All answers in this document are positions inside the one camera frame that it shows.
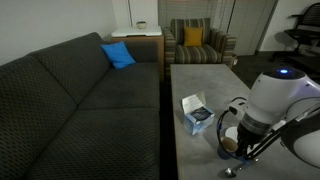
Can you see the grey wooden coffee table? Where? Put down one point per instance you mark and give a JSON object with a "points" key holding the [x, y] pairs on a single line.
{"points": [[225, 93]]}

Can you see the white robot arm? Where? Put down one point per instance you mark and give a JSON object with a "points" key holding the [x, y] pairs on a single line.
{"points": [[283, 102]]}

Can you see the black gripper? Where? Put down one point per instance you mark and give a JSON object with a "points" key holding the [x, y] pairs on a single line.
{"points": [[246, 139]]}

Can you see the wooden side table white top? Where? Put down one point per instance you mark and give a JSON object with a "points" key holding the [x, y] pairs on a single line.
{"points": [[153, 33]]}

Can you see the blue mug beige inside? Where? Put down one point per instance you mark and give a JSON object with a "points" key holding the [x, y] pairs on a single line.
{"points": [[226, 148]]}

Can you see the black office chair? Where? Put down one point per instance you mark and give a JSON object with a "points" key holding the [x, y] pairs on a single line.
{"points": [[304, 31]]}

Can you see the metal spoon grey handle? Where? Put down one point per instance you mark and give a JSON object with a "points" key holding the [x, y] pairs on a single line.
{"points": [[232, 172]]}

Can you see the pale blue round plate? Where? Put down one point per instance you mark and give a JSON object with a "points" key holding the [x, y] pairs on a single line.
{"points": [[231, 132]]}

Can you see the blue throw pillow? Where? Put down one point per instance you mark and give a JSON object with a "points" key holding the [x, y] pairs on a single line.
{"points": [[118, 54]]}

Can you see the yellow cushion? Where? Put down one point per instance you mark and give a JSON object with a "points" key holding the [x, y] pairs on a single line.
{"points": [[193, 36]]}

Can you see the blue open tissue box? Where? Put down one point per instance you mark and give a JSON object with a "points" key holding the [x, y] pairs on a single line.
{"points": [[197, 116]]}

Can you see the dark grey fabric sofa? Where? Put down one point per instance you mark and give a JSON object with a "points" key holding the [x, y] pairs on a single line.
{"points": [[68, 113]]}

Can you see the striped armchair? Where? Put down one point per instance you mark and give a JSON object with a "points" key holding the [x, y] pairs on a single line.
{"points": [[217, 46]]}

